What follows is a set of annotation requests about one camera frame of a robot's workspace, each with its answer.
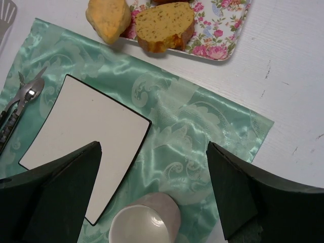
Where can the small herb bread slice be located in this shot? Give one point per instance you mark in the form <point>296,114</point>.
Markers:
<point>160,2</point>

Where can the pink mug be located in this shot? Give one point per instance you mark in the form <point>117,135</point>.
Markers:
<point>155,217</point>

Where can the large herb bread slice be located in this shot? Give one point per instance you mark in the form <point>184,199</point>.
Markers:
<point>166,26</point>

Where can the steel fork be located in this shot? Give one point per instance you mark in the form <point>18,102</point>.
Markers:
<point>27,92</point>

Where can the steel spoon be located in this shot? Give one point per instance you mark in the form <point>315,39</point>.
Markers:
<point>14,109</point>

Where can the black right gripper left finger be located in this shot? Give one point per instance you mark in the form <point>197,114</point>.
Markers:
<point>49,202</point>

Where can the floral serving tray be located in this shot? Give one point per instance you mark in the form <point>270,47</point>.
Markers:
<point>217,27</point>

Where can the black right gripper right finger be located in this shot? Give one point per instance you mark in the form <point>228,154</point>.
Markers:
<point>255,205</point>

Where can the triangular yellow bread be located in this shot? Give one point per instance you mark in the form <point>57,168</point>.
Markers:
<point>109,18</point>

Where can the white square plate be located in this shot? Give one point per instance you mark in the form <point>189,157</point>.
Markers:
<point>80,115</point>

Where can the green satin placemat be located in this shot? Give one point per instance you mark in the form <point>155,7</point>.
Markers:
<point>185,118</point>

